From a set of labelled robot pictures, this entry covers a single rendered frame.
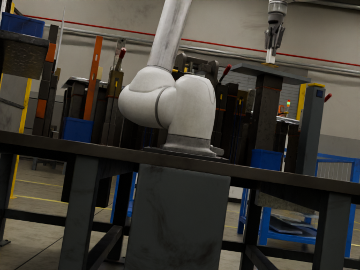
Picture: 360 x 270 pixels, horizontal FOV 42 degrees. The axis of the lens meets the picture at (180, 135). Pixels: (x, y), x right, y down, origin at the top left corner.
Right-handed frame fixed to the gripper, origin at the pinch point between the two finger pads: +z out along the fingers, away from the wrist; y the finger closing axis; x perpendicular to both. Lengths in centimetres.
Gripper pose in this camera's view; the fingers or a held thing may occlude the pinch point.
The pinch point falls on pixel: (270, 56)
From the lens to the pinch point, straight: 231.3
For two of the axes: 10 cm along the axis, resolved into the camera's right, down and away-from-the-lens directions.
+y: -4.7, -0.2, 8.8
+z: -1.5, 9.9, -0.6
